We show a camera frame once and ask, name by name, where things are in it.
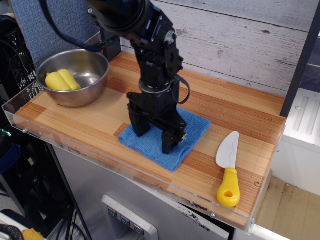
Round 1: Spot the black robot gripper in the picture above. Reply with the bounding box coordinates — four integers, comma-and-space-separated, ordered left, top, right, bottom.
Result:
126, 87, 188, 154

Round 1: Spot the blue cloth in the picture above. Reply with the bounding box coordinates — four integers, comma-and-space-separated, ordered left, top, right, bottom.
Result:
118, 107, 211, 172

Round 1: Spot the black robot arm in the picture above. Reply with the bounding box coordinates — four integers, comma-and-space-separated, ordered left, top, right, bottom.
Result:
88, 0, 188, 154

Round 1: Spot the white yellow toy knife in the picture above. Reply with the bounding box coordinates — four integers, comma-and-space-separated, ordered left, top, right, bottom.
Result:
216, 131, 240, 208

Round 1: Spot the stainless steel cabinet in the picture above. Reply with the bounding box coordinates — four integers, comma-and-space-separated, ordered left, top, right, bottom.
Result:
53, 146, 234, 240

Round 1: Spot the grey control panel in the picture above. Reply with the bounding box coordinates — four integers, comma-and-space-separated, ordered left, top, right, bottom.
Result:
101, 194, 159, 240

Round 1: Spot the stainless steel bowl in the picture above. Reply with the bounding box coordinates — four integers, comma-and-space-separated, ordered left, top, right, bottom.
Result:
36, 49, 110, 108

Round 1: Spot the yellow toy pepper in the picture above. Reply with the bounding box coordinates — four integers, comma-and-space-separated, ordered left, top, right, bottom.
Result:
45, 69, 81, 91

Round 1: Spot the clear acrylic table guard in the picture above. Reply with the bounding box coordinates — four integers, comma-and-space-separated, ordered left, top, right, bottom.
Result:
1, 32, 287, 235

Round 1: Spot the white ribbed box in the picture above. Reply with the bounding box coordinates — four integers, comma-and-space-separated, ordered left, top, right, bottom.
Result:
270, 88, 320, 195

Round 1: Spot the blue fabric panel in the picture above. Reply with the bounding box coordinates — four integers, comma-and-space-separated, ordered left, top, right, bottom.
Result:
10, 0, 101, 69

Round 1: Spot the black plastic crate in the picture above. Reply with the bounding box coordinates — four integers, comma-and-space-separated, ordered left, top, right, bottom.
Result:
0, 20, 36, 104

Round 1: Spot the yellow crumpled object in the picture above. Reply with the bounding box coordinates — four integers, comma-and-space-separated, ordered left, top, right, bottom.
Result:
22, 228, 45, 240

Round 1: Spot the left black vertical post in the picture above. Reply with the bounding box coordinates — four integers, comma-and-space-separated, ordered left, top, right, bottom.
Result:
100, 28, 122, 62

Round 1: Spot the black vertical post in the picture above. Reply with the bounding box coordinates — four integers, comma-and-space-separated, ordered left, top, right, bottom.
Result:
280, 1, 320, 118
100, 28, 122, 62

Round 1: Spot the right black vertical post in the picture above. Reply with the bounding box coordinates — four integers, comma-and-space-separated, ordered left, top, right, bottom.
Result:
280, 1, 320, 118

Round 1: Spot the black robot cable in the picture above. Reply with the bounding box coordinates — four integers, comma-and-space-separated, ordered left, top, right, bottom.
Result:
38, 0, 191, 106

